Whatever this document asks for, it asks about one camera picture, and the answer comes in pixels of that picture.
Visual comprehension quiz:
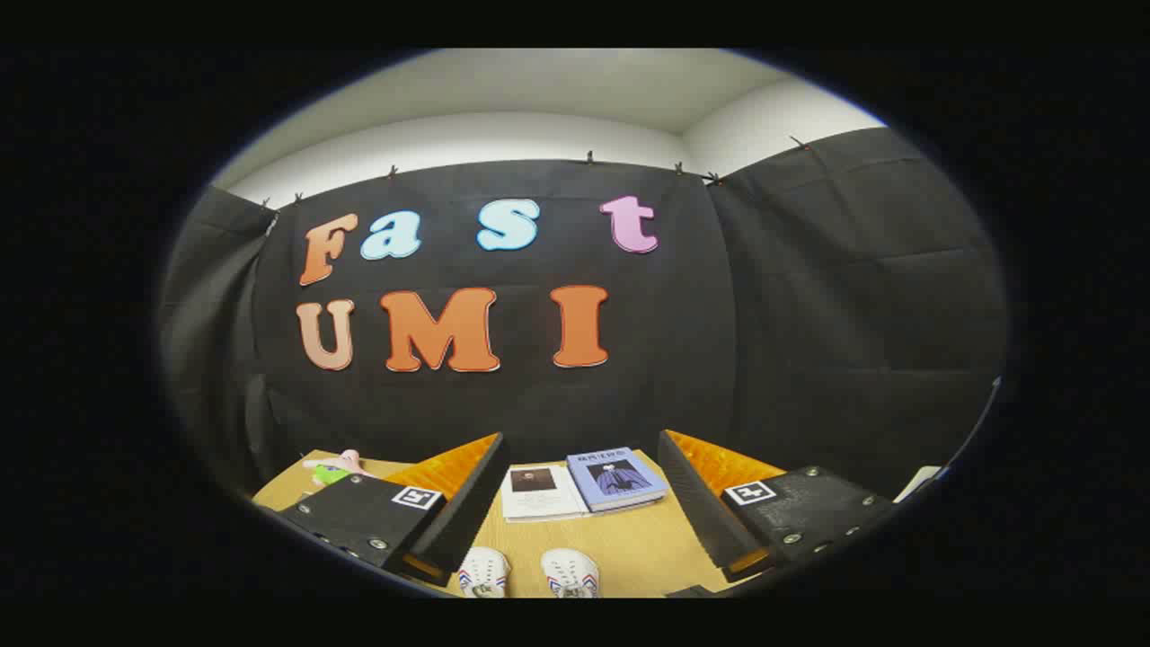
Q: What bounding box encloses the pink plush toy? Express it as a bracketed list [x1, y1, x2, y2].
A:
[303, 449, 374, 488]

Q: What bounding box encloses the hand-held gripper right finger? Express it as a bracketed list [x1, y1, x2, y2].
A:
[658, 430, 899, 583]

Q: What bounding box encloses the white book with portrait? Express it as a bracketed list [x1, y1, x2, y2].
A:
[500, 464, 589, 524]

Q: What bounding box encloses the blue book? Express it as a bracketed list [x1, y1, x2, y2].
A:
[566, 448, 668, 513]

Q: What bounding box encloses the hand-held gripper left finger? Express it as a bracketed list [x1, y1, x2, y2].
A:
[261, 433, 510, 589]

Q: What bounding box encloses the white striped sneaker shoe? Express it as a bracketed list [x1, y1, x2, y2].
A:
[456, 546, 511, 598]
[541, 548, 600, 598]

